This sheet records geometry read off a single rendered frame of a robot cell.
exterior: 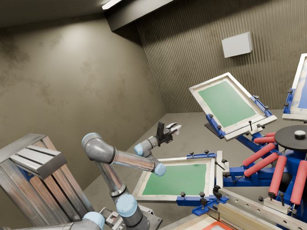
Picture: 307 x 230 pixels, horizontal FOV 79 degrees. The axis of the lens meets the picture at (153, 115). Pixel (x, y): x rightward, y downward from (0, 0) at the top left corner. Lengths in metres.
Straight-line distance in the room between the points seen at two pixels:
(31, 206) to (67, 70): 3.29
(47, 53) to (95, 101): 1.28
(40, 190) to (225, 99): 2.05
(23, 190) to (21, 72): 2.96
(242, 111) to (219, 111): 0.25
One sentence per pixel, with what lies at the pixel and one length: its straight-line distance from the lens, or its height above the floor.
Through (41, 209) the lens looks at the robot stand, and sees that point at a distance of 1.11.
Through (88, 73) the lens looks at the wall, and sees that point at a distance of 4.35.
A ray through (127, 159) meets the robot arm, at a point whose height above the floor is 1.74.
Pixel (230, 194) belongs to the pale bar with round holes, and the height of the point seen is 1.16.
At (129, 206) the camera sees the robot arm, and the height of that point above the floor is 1.48.
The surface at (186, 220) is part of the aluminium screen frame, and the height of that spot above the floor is 1.34.
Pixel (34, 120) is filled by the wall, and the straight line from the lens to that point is 3.82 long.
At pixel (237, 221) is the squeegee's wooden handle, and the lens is 1.24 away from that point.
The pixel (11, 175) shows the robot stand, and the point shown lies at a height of 1.96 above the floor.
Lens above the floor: 2.26
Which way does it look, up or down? 21 degrees down
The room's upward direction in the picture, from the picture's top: 21 degrees counter-clockwise
